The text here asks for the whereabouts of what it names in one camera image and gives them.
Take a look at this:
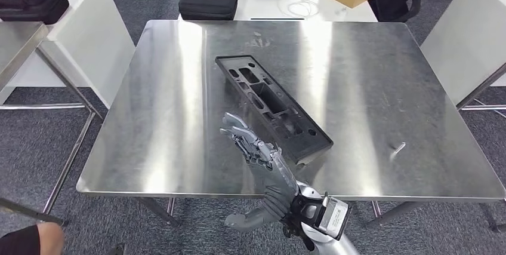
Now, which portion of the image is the stainless steel workbench table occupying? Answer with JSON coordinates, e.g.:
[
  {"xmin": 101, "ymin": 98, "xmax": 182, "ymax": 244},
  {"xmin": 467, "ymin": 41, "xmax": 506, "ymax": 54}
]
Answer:
[{"xmin": 76, "ymin": 20, "xmax": 506, "ymax": 234}]

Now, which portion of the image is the small clear tape strip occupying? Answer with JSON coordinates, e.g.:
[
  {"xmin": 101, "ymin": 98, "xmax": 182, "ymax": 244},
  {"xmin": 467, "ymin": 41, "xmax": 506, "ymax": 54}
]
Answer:
[{"xmin": 388, "ymin": 142, "xmax": 407, "ymax": 162}]

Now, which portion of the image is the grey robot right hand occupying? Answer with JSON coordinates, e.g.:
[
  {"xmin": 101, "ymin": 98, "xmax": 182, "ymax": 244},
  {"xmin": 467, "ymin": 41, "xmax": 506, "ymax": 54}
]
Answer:
[{"xmin": 219, "ymin": 112, "xmax": 301, "ymax": 233}]

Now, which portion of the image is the white cabinet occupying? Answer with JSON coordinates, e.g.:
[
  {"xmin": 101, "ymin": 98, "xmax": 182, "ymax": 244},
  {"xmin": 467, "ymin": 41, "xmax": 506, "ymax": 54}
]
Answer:
[
  {"xmin": 0, "ymin": 0, "xmax": 137, "ymax": 110},
  {"xmin": 419, "ymin": 0, "xmax": 506, "ymax": 106}
]

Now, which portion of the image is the black plastic mounting plate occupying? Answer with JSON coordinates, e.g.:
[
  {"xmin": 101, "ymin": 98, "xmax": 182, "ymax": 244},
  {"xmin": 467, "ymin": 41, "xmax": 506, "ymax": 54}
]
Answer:
[{"xmin": 215, "ymin": 54, "xmax": 334, "ymax": 165}]

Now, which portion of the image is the black zippered case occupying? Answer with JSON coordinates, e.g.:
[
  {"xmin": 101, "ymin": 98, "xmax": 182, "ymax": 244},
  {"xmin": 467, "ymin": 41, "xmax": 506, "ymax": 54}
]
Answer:
[{"xmin": 178, "ymin": 0, "xmax": 239, "ymax": 21}]

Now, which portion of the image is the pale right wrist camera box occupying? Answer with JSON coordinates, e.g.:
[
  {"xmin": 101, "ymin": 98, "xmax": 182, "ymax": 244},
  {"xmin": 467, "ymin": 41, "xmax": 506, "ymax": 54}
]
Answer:
[{"xmin": 315, "ymin": 193, "xmax": 352, "ymax": 241}]

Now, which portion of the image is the white coiled cable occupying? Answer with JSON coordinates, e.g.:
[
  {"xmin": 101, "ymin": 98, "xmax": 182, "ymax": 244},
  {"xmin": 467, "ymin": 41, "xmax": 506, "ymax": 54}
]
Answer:
[{"xmin": 276, "ymin": 0, "xmax": 320, "ymax": 20}]

